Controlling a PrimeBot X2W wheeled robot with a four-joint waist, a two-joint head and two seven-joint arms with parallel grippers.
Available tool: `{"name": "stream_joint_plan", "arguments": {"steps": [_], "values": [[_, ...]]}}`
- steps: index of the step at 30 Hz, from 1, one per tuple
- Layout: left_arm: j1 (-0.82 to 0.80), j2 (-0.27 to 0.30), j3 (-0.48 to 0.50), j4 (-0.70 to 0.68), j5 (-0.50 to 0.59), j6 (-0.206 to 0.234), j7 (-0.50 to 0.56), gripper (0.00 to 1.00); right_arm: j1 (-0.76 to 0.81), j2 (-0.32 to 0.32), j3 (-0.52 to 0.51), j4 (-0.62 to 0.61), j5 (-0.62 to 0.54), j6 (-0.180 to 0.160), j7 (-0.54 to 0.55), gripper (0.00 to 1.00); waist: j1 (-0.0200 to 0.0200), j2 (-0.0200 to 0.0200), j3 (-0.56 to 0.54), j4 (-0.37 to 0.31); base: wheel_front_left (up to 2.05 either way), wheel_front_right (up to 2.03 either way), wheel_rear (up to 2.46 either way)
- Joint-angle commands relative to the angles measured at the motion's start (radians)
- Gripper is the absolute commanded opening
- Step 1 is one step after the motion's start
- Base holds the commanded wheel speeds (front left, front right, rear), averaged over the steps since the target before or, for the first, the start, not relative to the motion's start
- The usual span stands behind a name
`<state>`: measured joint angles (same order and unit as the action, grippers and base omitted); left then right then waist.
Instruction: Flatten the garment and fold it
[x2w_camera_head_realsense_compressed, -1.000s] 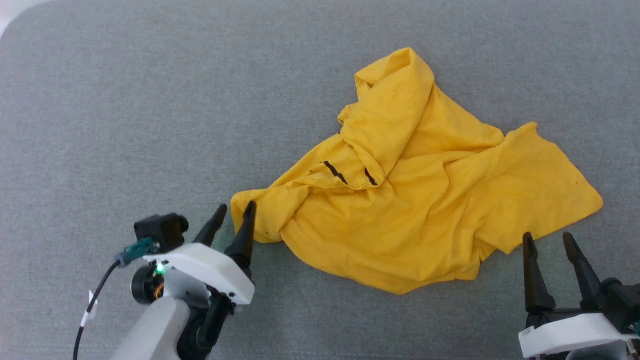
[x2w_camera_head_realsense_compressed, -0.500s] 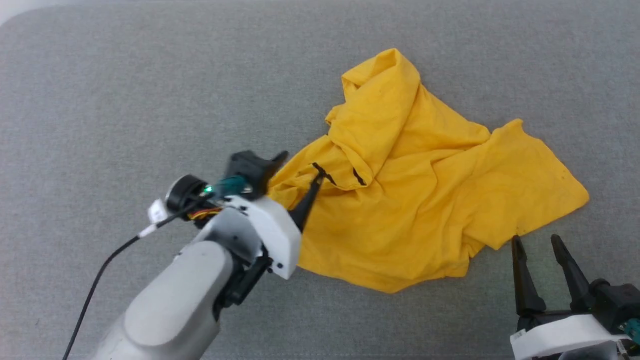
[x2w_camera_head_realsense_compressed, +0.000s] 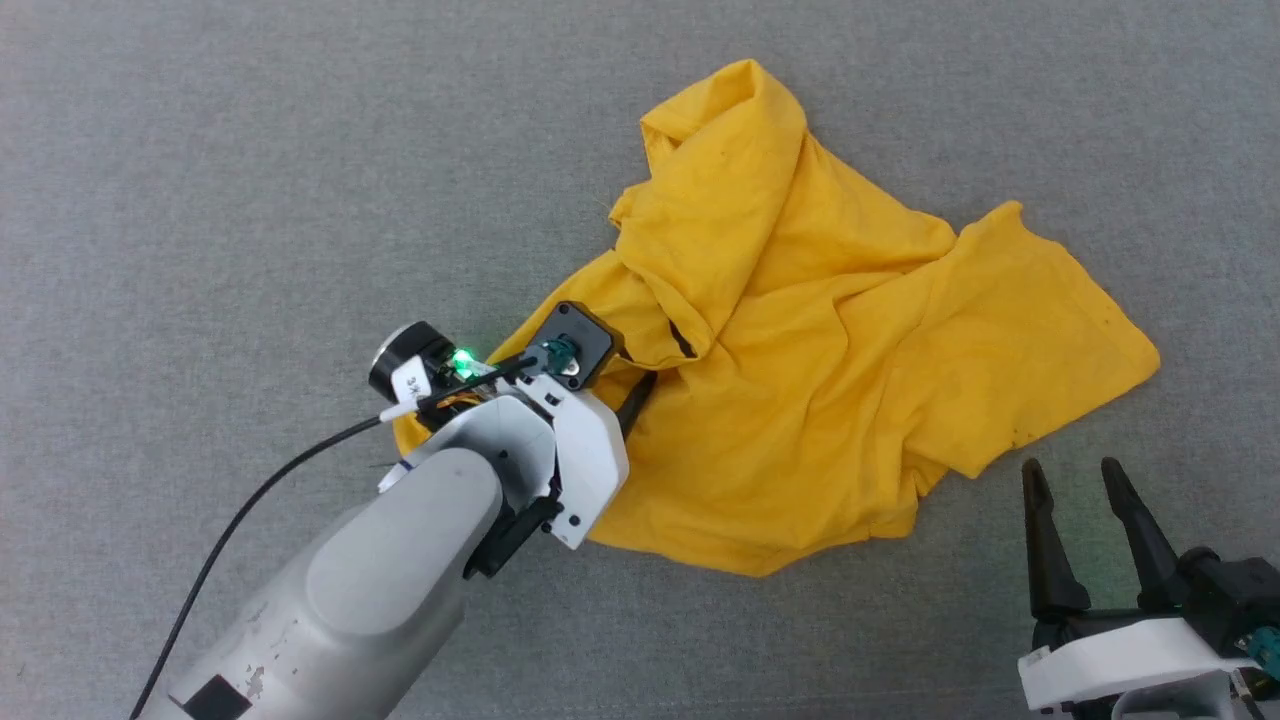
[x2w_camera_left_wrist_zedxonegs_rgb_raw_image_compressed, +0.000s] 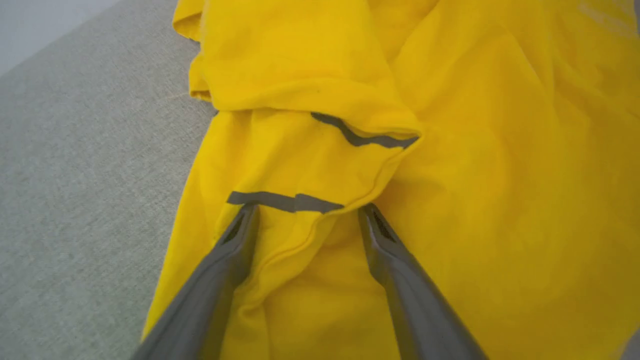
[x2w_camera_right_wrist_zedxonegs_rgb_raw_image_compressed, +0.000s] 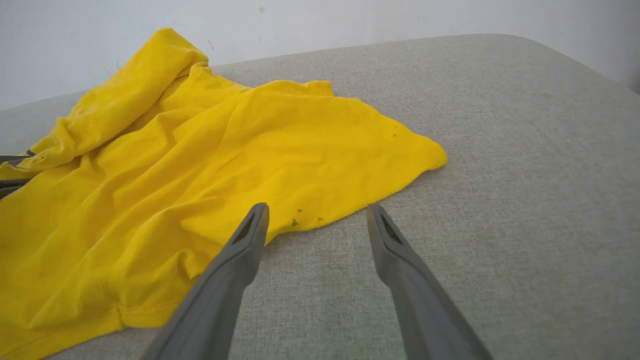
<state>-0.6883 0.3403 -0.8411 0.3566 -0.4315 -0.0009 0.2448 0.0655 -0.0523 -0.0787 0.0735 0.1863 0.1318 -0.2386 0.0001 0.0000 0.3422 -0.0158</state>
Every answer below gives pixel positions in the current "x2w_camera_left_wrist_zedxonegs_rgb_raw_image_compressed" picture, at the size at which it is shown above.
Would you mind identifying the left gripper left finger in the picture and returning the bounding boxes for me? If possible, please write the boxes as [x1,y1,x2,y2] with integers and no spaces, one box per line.
[131,203,260,360]

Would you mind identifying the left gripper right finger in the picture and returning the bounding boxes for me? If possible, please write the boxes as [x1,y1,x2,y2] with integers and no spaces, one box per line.
[358,203,489,360]

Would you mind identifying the yellow printed T-shirt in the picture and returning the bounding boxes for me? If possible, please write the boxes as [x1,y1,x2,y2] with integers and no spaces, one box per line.
[141,0,640,360]

